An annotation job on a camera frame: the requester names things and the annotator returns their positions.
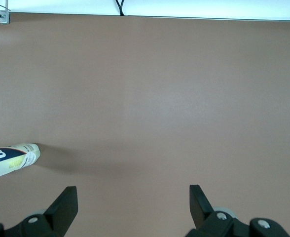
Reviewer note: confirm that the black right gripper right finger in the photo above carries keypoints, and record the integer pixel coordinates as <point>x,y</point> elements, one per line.
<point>219,227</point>

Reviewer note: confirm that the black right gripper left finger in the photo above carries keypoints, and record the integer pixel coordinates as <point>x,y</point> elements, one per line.
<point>51,222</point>

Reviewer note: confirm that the brown table mat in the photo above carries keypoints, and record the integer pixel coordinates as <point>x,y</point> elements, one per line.
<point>145,86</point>

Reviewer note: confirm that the white table edge rail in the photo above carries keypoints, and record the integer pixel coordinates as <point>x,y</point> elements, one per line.
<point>184,7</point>

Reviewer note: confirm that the white blue tennis ball can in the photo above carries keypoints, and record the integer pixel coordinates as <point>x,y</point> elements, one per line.
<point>14,158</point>

